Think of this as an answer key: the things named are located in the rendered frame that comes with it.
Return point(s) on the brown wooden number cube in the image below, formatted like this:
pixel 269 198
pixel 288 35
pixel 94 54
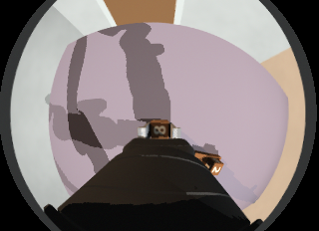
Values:
pixel 159 128
pixel 214 165

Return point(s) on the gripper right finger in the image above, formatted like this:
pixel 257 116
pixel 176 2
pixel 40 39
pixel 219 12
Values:
pixel 173 131

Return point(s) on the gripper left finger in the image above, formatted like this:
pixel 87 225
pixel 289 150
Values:
pixel 144 131

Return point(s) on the brown wooden tray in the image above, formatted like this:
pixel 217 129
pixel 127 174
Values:
pixel 203 156

